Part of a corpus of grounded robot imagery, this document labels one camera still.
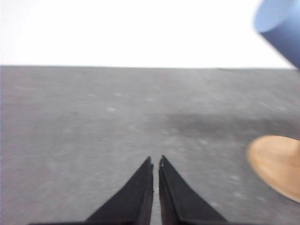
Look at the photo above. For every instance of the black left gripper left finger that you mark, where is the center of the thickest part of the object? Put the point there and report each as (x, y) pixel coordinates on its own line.
(133, 204)

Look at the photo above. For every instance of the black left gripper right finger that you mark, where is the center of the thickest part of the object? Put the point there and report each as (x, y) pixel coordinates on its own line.
(179, 204)

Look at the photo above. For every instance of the wooden cup tree stand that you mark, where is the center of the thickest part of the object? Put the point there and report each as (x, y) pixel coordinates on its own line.
(276, 159)

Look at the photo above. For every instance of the blue ribbed cup hung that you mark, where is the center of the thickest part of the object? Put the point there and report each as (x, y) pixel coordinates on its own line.
(280, 20)

